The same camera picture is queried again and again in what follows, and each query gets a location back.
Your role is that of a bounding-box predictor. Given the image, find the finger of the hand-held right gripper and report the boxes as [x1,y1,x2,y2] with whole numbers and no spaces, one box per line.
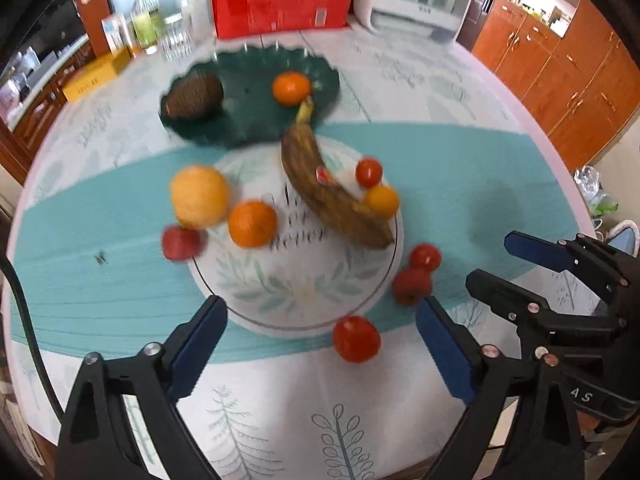
[504,230,632,312]
[465,268,622,350]

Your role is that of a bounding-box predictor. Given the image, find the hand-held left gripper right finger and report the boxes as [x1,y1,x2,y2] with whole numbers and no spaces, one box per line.
[415,296,584,480]

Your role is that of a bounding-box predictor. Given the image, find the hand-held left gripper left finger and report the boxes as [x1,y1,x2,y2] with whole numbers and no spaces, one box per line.
[55,295,231,480]

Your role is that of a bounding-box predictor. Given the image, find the dark red round fruit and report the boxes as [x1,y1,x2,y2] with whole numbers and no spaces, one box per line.
[391,267,433,307]
[161,226,207,262]

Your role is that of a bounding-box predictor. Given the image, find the large red tomato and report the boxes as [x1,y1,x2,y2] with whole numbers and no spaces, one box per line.
[333,316,382,364]

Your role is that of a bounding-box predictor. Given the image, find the small yellow tomato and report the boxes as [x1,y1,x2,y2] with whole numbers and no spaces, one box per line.
[363,186,400,219]

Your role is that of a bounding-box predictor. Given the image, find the large yellow orange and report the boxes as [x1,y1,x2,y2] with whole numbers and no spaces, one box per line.
[170,166,231,230]

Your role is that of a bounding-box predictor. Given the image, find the small red cherry tomato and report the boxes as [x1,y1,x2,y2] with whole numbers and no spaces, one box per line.
[355,158,384,188]

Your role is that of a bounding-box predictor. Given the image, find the overripe brown banana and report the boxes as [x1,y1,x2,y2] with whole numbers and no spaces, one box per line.
[281,96,395,249]

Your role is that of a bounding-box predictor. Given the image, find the dark green wavy plate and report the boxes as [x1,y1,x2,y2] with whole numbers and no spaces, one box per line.
[159,44,342,150]

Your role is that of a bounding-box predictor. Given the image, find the small tangerine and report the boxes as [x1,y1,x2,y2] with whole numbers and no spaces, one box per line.
[272,72,312,107]

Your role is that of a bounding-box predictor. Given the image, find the tree printed tablecloth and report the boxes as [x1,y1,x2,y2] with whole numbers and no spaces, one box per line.
[2,27,603,480]

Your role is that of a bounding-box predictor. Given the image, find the crumpled plastic bag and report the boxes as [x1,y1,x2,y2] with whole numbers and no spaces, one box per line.
[574,165,621,216]

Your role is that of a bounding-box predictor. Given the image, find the brown kiwi fruit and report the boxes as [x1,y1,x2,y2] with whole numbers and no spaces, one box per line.
[165,72,225,121]

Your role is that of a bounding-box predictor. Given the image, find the white countertop appliance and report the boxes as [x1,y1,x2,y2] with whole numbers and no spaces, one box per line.
[352,0,481,43]

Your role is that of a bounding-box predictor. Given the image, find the brown wooden kitchen cabinets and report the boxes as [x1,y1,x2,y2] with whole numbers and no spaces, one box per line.
[0,0,112,181]

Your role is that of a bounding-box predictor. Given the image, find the yellow flat box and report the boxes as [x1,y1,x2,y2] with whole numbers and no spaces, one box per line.
[62,49,132,103]

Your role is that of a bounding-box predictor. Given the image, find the clear glass tumbler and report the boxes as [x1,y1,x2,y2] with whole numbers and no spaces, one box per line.
[161,24,195,62]

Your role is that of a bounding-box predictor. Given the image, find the clear bottle with green label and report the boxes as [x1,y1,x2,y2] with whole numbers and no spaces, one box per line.
[131,0,163,56]

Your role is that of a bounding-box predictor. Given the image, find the white and blue carton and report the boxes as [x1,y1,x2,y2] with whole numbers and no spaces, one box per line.
[101,12,132,53]

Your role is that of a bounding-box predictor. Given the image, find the white plastic bottle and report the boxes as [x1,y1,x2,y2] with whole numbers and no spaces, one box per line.
[181,0,213,43]

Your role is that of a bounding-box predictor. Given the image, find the black cable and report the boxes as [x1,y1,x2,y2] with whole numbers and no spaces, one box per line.
[0,252,66,426]

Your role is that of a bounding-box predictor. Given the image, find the orange wooden wall cabinets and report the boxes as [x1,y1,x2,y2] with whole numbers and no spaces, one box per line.
[472,0,640,171]

